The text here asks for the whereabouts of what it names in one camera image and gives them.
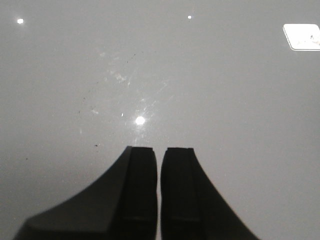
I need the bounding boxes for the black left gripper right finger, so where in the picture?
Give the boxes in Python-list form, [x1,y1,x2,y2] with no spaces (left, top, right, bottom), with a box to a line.
[160,147,257,240]

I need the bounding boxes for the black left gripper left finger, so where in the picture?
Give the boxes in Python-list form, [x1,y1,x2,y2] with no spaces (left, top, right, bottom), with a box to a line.
[15,146,158,240]

